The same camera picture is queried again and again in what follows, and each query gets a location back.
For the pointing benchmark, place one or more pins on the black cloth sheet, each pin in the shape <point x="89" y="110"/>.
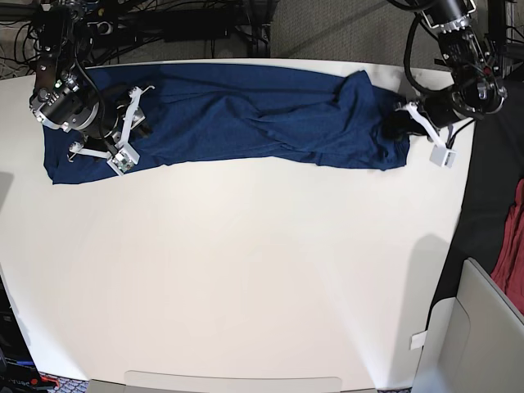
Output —
<point x="496" y="166"/>

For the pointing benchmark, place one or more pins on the black power supply box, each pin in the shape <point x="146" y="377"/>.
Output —
<point x="187" y="25"/>

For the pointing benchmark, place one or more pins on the blue long-sleeve T-shirt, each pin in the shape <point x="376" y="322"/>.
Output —
<point x="206" y="112"/>

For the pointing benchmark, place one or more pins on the grey plastic bin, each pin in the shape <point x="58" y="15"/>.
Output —
<point x="474" y="342"/>

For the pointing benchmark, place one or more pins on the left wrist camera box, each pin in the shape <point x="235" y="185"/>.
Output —
<point x="442" y="156"/>

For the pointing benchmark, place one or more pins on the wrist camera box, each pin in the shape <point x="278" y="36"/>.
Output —
<point x="124" y="160"/>
<point x="442" y="156"/>

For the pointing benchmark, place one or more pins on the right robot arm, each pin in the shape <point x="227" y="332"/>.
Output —
<point x="66" y="98"/>

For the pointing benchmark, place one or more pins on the grey tray at bottom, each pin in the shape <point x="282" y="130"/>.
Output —
<point x="135" y="381"/>

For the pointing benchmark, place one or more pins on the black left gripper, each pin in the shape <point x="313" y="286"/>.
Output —
<point x="420" y="118"/>

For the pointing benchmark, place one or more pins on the dark red cloth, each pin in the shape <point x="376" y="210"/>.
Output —
<point x="508" y="272"/>

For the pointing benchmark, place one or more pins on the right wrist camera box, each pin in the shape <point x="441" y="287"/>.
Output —
<point x="124" y="160"/>

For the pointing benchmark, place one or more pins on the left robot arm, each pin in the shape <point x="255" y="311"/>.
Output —
<point x="477" y="89"/>

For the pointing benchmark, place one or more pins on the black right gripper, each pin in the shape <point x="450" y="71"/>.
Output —
<point x="103" y="134"/>

